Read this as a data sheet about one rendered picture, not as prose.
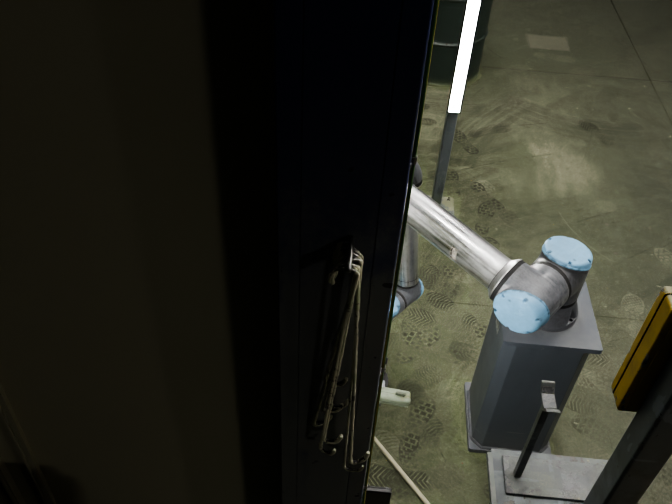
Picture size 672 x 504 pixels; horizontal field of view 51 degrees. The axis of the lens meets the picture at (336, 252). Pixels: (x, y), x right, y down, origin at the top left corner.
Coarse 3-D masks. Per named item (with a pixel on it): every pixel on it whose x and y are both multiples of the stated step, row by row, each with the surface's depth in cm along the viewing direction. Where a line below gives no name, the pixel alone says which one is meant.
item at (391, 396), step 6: (384, 390) 246; (390, 390) 247; (396, 390) 247; (402, 390) 248; (384, 396) 245; (390, 396) 245; (396, 396) 246; (402, 396) 247; (408, 396) 247; (384, 402) 248; (390, 402) 247; (396, 402) 246; (402, 402) 246; (408, 402) 246
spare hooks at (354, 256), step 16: (352, 240) 100; (336, 256) 100; (352, 256) 98; (336, 272) 98; (352, 288) 100; (352, 304) 106; (336, 336) 113; (336, 352) 112; (336, 368) 114; (352, 368) 115; (336, 384) 119; (352, 384) 118; (320, 400) 127; (352, 400) 120; (352, 416) 123; (352, 432) 126; (320, 448) 133; (352, 448) 130; (352, 464) 134
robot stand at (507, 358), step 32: (576, 320) 224; (480, 352) 260; (512, 352) 222; (544, 352) 220; (576, 352) 219; (480, 384) 254; (512, 384) 232; (480, 416) 251; (512, 416) 245; (480, 448) 259; (512, 448) 258; (544, 448) 260
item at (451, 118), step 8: (448, 120) 324; (456, 120) 324; (448, 128) 327; (448, 136) 330; (448, 144) 333; (440, 152) 337; (448, 152) 336; (440, 160) 339; (448, 160) 339; (440, 168) 343; (440, 176) 346; (440, 184) 349; (432, 192) 357; (440, 192) 352; (440, 200) 356
